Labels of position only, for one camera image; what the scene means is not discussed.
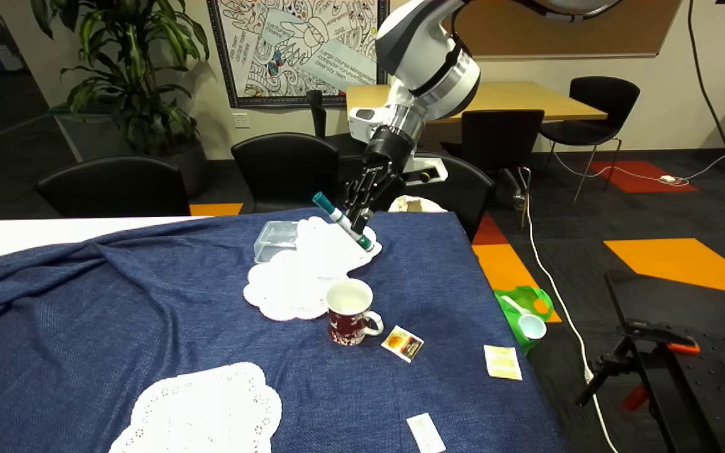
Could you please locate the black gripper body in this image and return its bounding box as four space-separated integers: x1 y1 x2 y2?
357 124 417 194

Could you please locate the teal blue marker pen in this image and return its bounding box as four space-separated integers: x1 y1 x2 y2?
309 188 380 251

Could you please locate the maroon floral mug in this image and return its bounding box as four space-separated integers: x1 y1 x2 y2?
326 277 387 349

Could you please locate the white paper doily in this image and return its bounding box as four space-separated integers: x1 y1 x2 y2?
243 248 361 325
293 213 386 284
108 359 285 453

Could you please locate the black office chair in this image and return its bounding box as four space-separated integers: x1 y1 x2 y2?
458 107 546 179
439 154 496 241
229 130 344 213
35 154 193 219
536 75 644 203

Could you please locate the clear plastic container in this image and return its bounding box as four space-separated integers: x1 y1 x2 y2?
251 219 303 265

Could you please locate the orange tea bag packet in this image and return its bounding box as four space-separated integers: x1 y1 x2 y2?
380 321 425 365

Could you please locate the light wooden table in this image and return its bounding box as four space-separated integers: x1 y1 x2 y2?
344 81 609 129

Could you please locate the grey plant pot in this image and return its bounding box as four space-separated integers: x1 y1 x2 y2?
125 136 212 201

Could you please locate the green plastic bag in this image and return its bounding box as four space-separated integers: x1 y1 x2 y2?
493 284 557 348

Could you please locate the white plastic scoop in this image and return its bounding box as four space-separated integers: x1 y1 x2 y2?
498 294 548 341

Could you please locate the pale square paper sachet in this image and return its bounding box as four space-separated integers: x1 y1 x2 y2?
484 341 526 384

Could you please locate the brown pin board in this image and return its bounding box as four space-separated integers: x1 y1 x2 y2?
453 0 686 61

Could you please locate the blue denim table cloth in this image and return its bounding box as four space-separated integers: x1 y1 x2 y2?
0 209 572 453

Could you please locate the white rectangular paper sachet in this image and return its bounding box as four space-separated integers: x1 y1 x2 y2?
405 409 448 453

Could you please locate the green potted plant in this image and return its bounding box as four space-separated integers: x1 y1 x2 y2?
31 0 215 158

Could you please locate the orange bar clamp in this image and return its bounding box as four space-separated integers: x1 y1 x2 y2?
597 319 706 398

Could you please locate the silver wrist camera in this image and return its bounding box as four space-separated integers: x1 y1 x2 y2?
347 104 400 143

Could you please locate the framed wall poster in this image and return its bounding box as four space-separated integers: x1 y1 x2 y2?
206 0 392 111

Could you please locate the white floor cable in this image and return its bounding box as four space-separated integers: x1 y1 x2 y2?
511 160 624 453

